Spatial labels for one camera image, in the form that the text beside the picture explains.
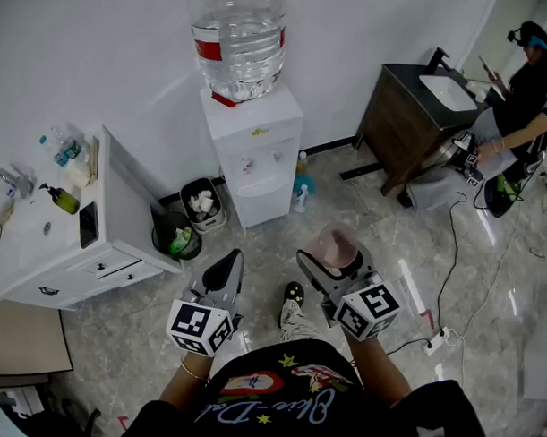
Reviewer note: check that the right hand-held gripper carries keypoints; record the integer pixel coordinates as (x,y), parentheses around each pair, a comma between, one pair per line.
(364,308)

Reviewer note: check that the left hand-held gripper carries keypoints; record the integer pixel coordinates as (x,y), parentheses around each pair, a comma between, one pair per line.
(193,323)

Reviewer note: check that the pink cup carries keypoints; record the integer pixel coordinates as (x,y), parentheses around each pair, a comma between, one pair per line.
(333,244)

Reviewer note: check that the white water dispenser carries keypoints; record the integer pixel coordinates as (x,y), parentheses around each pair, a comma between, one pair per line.
(258,145)

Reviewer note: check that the person's left forearm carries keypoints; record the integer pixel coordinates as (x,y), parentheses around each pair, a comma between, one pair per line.
(185,380)

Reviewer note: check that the person's right forearm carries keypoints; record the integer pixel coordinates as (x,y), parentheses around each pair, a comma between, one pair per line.
(376,369)

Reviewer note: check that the small clear water bottle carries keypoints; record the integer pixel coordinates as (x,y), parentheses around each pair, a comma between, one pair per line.
(67,150)

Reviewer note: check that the large clear water jug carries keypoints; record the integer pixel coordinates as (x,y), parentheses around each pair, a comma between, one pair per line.
(238,41)

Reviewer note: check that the person's black shoe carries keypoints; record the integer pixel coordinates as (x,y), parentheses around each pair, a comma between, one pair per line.
(294,292)

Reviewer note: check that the beige trash bin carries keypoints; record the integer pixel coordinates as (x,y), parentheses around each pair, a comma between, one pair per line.
(215,220)

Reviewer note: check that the black mesh trash bin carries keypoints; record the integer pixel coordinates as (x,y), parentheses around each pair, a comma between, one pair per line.
(176,243)

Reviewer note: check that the person's patterned trouser leg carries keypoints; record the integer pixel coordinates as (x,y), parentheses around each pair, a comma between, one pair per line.
(299,323)

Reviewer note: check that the white spray bottle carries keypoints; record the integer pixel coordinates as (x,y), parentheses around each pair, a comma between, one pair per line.
(301,198)

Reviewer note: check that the yellow bottle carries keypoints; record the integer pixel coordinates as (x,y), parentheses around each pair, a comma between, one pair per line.
(302,162)

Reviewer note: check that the white power strip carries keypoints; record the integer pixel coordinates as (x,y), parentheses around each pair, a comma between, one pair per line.
(444,337)

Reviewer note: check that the white vanity cabinet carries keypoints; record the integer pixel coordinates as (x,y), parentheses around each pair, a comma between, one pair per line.
(98,234)

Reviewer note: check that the black phone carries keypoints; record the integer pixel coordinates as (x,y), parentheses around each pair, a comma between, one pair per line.
(89,224)

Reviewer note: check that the person's black printed shirt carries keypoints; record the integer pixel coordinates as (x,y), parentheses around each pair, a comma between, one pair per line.
(302,411)

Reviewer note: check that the brown wooden sink cabinet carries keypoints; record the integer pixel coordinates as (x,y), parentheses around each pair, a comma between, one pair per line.
(402,123)

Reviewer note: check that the wooden stick bundle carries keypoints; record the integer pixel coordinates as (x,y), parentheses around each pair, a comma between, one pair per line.
(94,160)

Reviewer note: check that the green and black bag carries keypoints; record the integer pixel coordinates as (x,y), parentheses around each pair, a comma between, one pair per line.
(503,194)

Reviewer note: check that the green soap pump bottle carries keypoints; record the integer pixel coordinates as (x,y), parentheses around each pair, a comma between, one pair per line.
(66,200)

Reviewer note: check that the white wash basin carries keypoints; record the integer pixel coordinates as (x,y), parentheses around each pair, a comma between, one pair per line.
(448,91)

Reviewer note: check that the beige board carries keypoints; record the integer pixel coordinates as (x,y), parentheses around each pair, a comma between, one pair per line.
(23,339)

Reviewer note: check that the white panel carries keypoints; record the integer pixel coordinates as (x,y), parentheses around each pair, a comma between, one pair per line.
(539,357)

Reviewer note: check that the black faucet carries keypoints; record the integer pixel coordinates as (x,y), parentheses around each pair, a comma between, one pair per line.
(438,60)

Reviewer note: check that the chrome faucet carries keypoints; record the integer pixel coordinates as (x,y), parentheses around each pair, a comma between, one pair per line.
(17,182)

